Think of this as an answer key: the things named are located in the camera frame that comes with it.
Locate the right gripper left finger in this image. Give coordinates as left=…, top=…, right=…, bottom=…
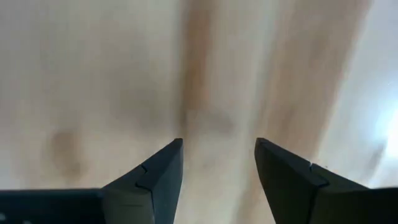
left=102, top=138, right=185, bottom=224

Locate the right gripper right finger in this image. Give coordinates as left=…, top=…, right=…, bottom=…
left=254, top=138, right=371, bottom=224

